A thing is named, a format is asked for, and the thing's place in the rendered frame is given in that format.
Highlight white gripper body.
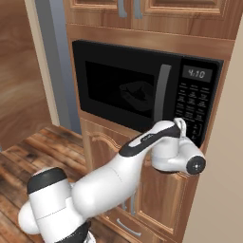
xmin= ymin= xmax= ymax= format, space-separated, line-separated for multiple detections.
xmin=173 ymin=117 xmax=188 ymax=140

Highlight black microwave oven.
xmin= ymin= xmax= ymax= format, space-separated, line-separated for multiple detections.
xmin=71 ymin=39 xmax=225 ymax=148

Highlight wooden lower cupboard door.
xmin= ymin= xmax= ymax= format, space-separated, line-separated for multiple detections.
xmin=80 ymin=118 xmax=145 ymax=216
xmin=134 ymin=151 xmax=192 ymax=235

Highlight wooden cupboard door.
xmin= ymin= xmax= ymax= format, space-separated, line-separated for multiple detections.
xmin=131 ymin=0 xmax=243 ymax=41
xmin=63 ymin=0 xmax=133 ymax=30
xmin=80 ymin=118 xmax=145 ymax=216
xmin=134 ymin=151 xmax=192 ymax=235

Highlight black microwave door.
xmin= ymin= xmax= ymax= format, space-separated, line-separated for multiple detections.
xmin=71 ymin=39 xmax=184 ymax=133

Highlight wooden upper cupboard door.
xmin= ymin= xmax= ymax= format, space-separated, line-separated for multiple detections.
xmin=131 ymin=0 xmax=243 ymax=41
xmin=63 ymin=0 xmax=133 ymax=30

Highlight wooden drawer front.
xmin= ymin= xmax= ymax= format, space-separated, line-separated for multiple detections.
xmin=94 ymin=207 xmax=178 ymax=243

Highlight grey tall panel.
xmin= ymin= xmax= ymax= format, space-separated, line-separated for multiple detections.
xmin=34 ymin=0 xmax=83 ymax=135

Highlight grey microwave door handle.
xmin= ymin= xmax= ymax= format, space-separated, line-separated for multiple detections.
xmin=153 ymin=64 xmax=173 ymax=123

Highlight wooden tall cabinet frame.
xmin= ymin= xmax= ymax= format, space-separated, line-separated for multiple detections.
xmin=62 ymin=0 xmax=243 ymax=243

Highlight grey lower cupboard handle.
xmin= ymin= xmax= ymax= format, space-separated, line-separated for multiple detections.
xmin=128 ymin=189 xmax=138 ymax=216

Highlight grey cupboard handle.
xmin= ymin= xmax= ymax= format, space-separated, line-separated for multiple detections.
xmin=133 ymin=0 xmax=143 ymax=20
xmin=128 ymin=189 xmax=138 ymax=216
xmin=117 ymin=0 xmax=128 ymax=19

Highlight grey drawer handle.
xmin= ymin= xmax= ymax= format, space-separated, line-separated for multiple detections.
xmin=115 ymin=217 xmax=142 ymax=238

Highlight grey upper cupboard handle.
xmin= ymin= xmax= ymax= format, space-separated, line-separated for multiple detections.
xmin=133 ymin=0 xmax=143 ymax=20
xmin=117 ymin=0 xmax=128 ymax=19

